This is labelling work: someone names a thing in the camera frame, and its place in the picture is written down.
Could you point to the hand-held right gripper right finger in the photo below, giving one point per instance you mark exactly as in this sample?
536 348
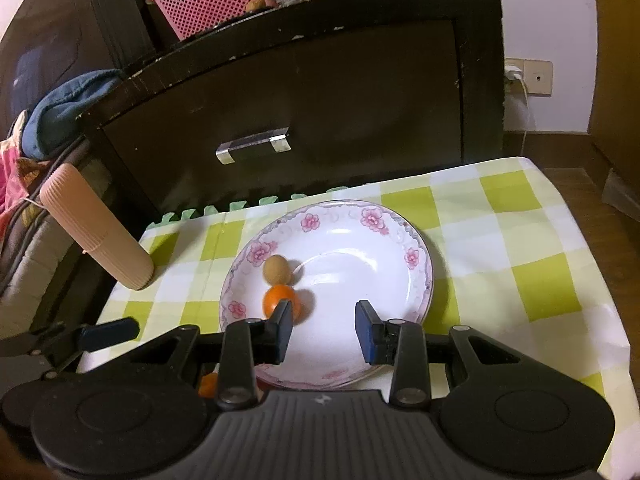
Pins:
364 332

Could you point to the beige ribbed tube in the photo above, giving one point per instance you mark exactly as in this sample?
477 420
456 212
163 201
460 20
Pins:
95 225

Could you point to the pink patterned cloth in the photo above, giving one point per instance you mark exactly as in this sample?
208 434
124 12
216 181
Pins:
10 175

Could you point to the dark wooden nightstand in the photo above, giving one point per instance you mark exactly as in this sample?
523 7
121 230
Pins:
350 85

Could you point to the dark brown headboard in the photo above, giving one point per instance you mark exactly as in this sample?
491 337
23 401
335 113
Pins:
50 25

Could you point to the pink plastic mesh basket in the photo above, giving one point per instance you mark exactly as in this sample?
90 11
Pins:
210 0

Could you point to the beige wall outlet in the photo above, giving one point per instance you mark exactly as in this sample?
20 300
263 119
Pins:
537 77

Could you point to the white charger plug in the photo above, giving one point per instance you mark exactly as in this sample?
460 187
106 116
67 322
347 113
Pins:
512 72

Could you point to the orange kumquat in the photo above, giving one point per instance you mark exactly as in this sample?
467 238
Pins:
207 385
275 296

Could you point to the blue cloth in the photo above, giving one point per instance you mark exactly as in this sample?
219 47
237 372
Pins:
60 105

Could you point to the white floral plate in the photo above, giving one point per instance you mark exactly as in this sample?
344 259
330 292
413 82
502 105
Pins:
350 260

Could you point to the tan wooden panel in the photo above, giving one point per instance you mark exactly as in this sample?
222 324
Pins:
620 60

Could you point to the brown longan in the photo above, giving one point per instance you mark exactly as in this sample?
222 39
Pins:
276 270

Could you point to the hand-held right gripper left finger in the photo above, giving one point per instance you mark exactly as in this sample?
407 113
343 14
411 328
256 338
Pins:
286 332

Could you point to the grey quilted bedding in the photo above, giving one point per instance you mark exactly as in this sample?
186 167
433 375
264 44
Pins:
30 270

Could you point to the green foam mat edge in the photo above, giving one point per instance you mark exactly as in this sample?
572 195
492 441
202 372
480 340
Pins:
240 205

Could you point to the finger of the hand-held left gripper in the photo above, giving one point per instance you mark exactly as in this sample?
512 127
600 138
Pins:
107 332

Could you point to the green checkered tablecloth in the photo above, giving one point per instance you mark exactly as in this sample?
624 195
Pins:
500 240

